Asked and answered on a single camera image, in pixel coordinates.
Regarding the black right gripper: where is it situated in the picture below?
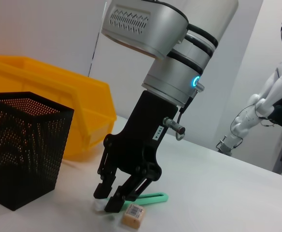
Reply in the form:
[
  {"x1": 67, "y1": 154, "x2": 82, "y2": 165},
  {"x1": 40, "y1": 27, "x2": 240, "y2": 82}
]
[{"x1": 94, "y1": 90, "x2": 178, "y2": 213}]

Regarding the green toothbrush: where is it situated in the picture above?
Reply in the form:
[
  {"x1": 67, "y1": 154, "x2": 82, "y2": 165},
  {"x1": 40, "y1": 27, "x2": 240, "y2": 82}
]
[{"x1": 94, "y1": 192, "x2": 169, "y2": 212}]

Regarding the beige eraser with barcode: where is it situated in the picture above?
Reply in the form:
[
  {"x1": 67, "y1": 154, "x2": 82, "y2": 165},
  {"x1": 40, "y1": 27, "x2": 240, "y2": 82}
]
[{"x1": 121, "y1": 203, "x2": 147, "y2": 230}]

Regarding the black mesh pen holder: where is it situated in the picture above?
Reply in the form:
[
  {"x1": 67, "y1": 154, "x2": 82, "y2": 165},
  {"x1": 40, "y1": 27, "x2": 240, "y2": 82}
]
[{"x1": 0, "y1": 91, "x2": 74, "y2": 212}]

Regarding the yellow plastic storage bin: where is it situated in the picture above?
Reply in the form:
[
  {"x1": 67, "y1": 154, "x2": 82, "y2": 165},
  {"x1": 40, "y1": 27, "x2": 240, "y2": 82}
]
[{"x1": 0, "y1": 55, "x2": 117, "y2": 161}]

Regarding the right gripper silver ring pin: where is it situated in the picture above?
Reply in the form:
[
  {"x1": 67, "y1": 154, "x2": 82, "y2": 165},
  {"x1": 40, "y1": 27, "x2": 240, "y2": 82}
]
[{"x1": 164, "y1": 116, "x2": 186, "y2": 141}]

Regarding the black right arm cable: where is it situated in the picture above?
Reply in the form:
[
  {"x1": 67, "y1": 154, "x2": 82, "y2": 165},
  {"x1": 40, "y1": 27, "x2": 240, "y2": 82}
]
[{"x1": 178, "y1": 95, "x2": 195, "y2": 114}]

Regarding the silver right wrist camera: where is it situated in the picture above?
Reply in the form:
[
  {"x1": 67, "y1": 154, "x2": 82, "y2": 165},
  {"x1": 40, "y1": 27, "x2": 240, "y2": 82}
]
[{"x1": 101, "y1": 0, "x2": 189, "y2": 60}]

